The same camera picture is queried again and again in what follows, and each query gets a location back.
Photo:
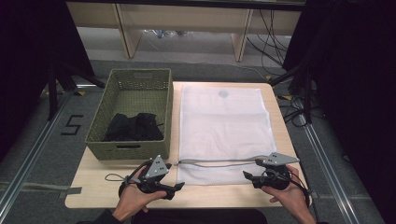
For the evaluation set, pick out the green woven basket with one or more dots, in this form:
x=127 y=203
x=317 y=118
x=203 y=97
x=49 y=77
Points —
x=137 y=93

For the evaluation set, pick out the black curtain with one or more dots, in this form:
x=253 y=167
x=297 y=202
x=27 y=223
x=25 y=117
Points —
x=358 y=77
x=28 y=62

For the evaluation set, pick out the black metal stand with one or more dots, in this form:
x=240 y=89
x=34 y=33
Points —
x=306 y=93
x=53 y=93

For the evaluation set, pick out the metal floor rail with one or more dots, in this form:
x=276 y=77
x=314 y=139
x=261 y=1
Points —
x=34 y=149
x=327 y=174

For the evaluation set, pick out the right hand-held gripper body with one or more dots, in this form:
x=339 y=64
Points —
x=277 y=174

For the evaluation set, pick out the black cloth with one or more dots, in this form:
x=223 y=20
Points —
x=134 y=127

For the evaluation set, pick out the light wooden desk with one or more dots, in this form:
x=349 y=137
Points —
x=186 y=18

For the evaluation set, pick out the person's left hand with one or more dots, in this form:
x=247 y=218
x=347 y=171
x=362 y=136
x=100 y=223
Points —
x=134 y=199

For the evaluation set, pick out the white mesh laundry bag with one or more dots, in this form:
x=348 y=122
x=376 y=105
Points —
x=224 y=130

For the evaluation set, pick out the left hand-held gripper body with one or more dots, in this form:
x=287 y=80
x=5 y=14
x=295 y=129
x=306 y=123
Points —
x=155 y=169

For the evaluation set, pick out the person's right hand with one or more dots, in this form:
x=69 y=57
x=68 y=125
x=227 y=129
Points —
x=294 y=194

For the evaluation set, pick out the person's dark clothing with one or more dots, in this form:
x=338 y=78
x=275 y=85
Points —
x=199 y=216

